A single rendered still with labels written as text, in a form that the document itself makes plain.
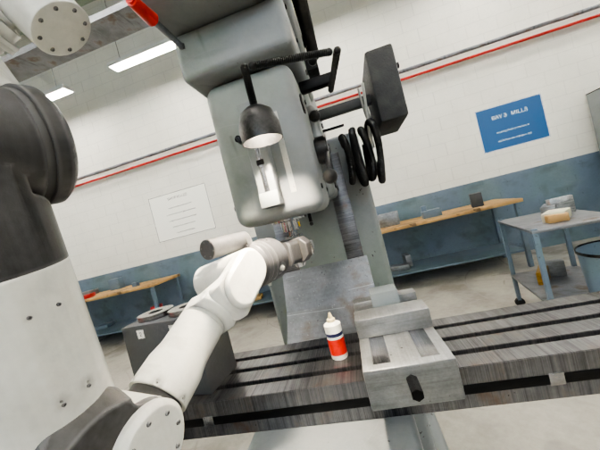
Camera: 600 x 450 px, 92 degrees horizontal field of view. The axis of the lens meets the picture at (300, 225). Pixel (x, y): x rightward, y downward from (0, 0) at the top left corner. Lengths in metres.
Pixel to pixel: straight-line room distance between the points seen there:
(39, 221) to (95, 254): 6.80
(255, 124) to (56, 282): 0.34
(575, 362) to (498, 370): 0.12
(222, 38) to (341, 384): 0.73
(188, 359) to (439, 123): 5.03
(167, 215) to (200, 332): 5.56
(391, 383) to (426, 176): 4.60
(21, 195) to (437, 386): 0.56
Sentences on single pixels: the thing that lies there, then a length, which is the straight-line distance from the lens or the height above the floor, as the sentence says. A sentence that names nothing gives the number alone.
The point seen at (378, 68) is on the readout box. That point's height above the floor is 1.67.
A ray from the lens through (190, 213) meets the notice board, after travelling 5.70.
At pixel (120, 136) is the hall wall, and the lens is 6.67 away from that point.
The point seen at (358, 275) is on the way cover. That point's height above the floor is 1.06.
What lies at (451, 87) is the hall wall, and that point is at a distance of 5.41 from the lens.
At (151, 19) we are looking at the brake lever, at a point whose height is 1.69.
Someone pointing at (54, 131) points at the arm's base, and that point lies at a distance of 0.29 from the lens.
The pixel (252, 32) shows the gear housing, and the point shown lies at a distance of 0.68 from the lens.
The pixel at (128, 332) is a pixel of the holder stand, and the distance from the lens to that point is 0.88.
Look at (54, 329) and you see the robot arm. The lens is 0.29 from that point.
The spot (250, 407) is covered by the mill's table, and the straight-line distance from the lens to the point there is 0.74.
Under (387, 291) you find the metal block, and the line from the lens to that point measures 0.69.
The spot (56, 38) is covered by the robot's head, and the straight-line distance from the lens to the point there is 0.48.
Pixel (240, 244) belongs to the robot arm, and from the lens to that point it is 0.53.
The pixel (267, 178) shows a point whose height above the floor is 1.40.
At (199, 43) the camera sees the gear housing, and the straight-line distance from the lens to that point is 0.71.
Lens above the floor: 1.30
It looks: 1 degrees down
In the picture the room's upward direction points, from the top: 14 degrees counter-clockwise
